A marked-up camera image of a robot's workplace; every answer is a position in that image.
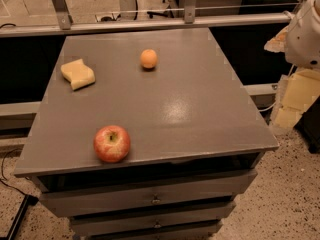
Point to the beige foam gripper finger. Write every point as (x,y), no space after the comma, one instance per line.
(277,43)

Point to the red apple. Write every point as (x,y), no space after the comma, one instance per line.
(111,143)

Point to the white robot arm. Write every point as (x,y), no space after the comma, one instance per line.
(300,40)

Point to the grey drawer cabinet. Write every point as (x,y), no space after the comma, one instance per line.
(196,137)

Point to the small orange fruit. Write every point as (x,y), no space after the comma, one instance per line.
(148,59)

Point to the yellow sponge piece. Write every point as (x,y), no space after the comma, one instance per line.
(78,74)

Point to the metal frame rail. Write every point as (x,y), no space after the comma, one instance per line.
(148,25)

